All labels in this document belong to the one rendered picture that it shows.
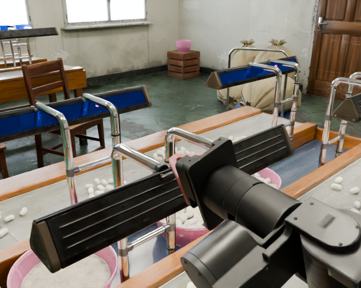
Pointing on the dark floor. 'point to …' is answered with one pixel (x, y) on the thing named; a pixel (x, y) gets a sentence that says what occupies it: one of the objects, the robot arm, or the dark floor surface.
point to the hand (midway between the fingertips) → (175, 159)
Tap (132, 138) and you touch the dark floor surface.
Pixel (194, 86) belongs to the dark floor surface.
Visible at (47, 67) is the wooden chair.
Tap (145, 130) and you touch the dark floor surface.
